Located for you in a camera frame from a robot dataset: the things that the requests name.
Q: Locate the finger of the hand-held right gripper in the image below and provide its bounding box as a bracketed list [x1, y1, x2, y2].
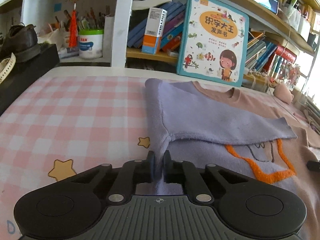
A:
[307, 160, 320, 172]

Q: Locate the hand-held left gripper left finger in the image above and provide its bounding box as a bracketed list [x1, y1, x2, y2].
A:
[72, 150, 157, 205]

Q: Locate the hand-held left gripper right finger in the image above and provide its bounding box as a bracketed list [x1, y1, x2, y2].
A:
[163, 150, 248, 205]

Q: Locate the pink and lavender sweater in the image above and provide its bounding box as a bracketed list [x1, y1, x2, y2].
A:
[136, 78, 320, 240]

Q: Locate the pink plush toy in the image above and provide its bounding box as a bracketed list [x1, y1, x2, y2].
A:
[273, 83, 294, 105]

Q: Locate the colourful bead ornament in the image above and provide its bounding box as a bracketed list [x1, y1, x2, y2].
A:
[277, 62, 303, 90]

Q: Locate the pink checked tablecloth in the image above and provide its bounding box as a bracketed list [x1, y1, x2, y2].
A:
[0, 66, 320, 240]

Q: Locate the row of slanted thin books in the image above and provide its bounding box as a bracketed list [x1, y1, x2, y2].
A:
[245, 31, 278, 73]

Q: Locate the teal-edged children's picture book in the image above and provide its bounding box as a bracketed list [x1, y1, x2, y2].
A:
[176, 0, 250, 88]

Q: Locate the white can with green lid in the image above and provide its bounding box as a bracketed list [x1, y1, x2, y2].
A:
[79, 29, 104, 59]

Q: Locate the white and orange carton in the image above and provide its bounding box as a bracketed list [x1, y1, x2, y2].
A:
[142, 7, 167, 55]

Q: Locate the row of blue books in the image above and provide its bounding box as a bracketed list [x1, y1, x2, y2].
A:
[127, 1, 187, 53]

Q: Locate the white wooden bookshelf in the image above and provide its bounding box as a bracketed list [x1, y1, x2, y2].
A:
[0, 0, 320, 100]

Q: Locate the black box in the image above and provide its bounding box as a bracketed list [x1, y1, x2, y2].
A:
[0, 44, 60, 117]

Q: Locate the bunch of coloured pencils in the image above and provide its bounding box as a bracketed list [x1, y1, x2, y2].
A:
[49, 6, 110, 30]

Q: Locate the white canvas pouch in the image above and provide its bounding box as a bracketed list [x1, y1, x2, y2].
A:
[37, 29, 70, 53]

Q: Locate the red tassel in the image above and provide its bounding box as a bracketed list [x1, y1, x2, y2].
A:
[69, 0, 80, 48]

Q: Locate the brown leather shoe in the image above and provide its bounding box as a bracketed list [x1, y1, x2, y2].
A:
[0, 23, 42, 63]

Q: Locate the white watch strap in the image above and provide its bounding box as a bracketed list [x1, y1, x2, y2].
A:
[0, 52, 17, 84]

